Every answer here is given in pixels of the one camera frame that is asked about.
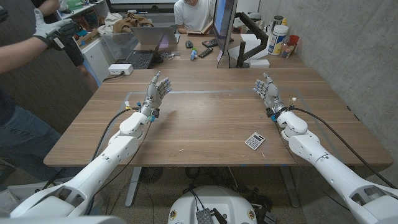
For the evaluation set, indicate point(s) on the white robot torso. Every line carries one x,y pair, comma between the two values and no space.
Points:
224,202

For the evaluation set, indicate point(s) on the person in black shorts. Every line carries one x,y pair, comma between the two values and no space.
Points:
77,56

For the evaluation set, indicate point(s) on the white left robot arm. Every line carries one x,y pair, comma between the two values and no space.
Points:
121,146

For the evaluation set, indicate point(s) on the clear glass jar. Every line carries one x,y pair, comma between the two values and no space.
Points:
287,50

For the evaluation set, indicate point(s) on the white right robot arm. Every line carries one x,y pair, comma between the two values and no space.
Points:
311,149

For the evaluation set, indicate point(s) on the blue toy figure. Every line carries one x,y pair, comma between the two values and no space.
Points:
193,54

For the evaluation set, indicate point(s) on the black computer mouse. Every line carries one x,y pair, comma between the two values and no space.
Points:
189,44

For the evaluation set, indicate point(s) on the black computer monitor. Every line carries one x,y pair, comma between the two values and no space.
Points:
225,21

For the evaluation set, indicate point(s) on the white cabinet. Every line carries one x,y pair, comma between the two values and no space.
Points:
94,57

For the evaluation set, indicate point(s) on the white paper sheet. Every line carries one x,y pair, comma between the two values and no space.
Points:
248,39

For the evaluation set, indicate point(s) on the white cloth bag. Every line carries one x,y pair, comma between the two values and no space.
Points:
109,23

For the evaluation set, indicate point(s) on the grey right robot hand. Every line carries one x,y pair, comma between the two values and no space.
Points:
271,93

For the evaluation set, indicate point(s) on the white pocket calculator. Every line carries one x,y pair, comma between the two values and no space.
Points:
255,141

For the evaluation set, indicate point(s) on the red cup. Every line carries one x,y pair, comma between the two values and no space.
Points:
294,40

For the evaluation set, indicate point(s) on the brown cardboard box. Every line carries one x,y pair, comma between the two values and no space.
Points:
90,37

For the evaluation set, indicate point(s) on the brown cloth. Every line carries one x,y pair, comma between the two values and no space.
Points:
130,21

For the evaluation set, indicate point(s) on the small white box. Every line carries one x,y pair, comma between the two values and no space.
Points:
259,63

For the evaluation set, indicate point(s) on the black keyboard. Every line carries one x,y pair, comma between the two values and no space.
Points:
211,43

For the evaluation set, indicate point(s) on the open book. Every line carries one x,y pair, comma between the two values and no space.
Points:
202,31

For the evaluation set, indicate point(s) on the silver open laptop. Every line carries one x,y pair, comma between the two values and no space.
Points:
152,35

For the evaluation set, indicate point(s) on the white wipes canister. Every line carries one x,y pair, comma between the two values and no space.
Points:
277,40

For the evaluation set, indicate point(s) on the black remote control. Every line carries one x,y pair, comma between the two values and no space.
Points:
206,52

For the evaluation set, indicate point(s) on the black open laptop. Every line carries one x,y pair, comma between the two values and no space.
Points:
140,59

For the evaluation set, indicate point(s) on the yellow bottle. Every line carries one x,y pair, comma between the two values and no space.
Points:
284,21

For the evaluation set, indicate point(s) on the white power strip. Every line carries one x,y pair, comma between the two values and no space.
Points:
119,69

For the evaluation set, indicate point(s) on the operator bare forearm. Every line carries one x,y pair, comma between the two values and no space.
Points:
18,53

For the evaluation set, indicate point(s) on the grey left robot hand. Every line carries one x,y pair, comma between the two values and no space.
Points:
154,93

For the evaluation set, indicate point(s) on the black round floor fan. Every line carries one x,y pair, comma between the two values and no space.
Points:
150,175

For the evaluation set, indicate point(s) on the grey metal table leg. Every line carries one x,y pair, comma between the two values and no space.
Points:
289,186
133,186

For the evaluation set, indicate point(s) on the gloved operator hand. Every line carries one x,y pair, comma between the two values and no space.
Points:
3,15
49,31

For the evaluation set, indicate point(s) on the operator in dark jeans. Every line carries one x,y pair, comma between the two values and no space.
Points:
25,146

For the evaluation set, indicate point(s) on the person in white t-shirt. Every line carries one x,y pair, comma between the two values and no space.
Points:
194,15

